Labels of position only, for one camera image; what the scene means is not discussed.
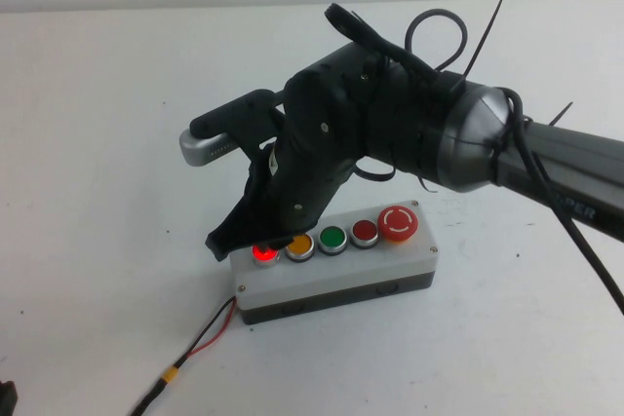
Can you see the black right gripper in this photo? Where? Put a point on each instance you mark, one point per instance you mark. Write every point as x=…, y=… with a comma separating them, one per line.
x=324, y=114

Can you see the lit red push button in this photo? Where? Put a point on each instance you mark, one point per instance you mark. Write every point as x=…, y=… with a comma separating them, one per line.
x=264, y=256

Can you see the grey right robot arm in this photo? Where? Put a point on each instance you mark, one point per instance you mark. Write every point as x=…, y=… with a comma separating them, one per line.
x=560, y=162

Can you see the yellow push button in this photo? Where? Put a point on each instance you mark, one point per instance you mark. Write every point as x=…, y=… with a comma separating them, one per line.
x=301, y=246

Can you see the green push button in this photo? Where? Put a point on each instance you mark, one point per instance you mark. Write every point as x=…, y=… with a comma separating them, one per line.
x=332, y=237

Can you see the grey and black button box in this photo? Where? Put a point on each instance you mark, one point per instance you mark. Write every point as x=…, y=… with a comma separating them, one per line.
x=341, y=267

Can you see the dark red push button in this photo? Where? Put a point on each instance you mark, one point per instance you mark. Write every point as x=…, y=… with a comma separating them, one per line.
x=364, y=230

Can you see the red mushroom emergency stop button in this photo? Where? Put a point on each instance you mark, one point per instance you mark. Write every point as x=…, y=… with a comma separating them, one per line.
x=398, y=222

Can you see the curved black zip tie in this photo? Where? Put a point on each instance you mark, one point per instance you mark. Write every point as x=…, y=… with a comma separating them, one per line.
x=375, y=177

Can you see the long black zip tie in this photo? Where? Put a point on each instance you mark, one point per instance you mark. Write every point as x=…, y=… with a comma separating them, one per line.
x=487, y=33

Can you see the short black zip tie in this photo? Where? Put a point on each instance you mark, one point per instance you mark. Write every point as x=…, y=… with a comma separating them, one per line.
x=561, y=115

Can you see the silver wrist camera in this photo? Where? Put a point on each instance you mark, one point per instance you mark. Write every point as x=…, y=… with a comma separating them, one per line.
x=200, y=149

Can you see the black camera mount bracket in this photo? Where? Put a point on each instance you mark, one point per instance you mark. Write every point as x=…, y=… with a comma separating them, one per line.
x=239, y=111

